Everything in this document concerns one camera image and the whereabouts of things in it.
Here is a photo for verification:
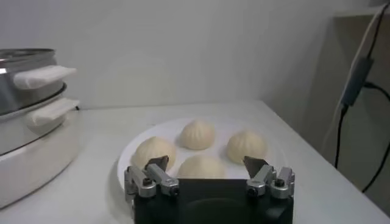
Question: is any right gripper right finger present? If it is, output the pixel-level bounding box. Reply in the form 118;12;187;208
243;155;296;200

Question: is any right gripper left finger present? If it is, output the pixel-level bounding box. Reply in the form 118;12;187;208
124;155;180;202

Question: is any white steamed baozi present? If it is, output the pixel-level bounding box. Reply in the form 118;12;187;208
177;155;227;180
179;119;216;150
225;130;268;165
130;136;177;171

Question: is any stainless steel steamer basket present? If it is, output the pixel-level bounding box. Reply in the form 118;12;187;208
0;47;77;116

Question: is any white round plate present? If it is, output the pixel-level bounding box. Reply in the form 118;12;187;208
117;117;292;191

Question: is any white electric cooker pot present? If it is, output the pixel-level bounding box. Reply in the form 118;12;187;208
0;83;80;209

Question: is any black power adapter with cable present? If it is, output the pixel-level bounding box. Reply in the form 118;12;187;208
334;2;390;193

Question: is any white hanging cable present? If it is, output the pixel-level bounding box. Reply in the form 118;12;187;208
321;5;385;147

